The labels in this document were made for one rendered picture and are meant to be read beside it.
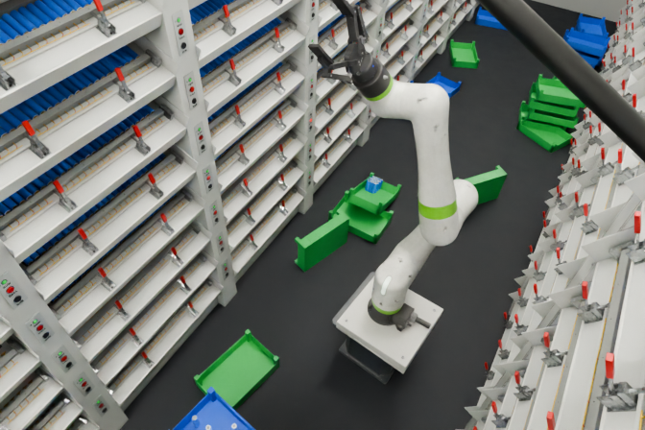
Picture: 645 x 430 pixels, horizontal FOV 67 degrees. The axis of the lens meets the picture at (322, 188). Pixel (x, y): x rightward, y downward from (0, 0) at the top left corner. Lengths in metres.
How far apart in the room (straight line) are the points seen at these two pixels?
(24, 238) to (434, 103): 1.08
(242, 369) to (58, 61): 1.51
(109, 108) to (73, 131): 0.11
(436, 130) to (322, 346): 1.30
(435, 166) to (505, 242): 1.52
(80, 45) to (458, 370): 1.92
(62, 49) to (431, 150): 0.94
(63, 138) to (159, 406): 1.31
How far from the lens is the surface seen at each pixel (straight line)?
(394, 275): 1.85
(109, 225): 1.62
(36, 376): 1.85
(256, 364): 2.29
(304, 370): 2.27
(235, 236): 2.24
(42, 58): 1.27
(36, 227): 1.43
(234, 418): 1.87
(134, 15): 1.39
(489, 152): 3.38
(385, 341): 1.98
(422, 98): 1.31
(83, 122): 1.37
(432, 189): 1.44
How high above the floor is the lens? 2.08
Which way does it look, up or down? 46 degrees down
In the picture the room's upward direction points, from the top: 3 degrees clockwise
